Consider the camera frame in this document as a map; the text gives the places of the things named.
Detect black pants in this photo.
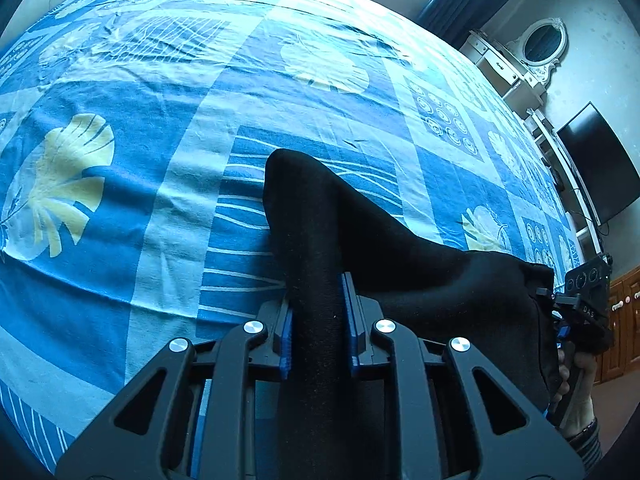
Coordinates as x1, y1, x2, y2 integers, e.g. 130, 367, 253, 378
262, 150, 561, 479

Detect striped sleeve forearm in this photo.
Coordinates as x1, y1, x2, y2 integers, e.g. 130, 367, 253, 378
565, 418, 603, 474

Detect right hand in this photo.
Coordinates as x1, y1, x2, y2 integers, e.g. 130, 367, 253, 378
553, 349, 598, 439

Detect brown wooden cabinet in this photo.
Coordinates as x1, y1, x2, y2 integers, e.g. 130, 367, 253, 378
596, 266, 640, 384

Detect black flat television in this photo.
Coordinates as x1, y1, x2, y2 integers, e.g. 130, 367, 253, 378
558, 103, 639, 224

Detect white ornate dresser with mirror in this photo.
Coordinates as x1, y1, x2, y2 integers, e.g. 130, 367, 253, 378
460, 18, 568, 119

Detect blue patterned bed sheet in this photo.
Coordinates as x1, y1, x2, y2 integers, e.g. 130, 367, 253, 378
1, 0, 582, 472

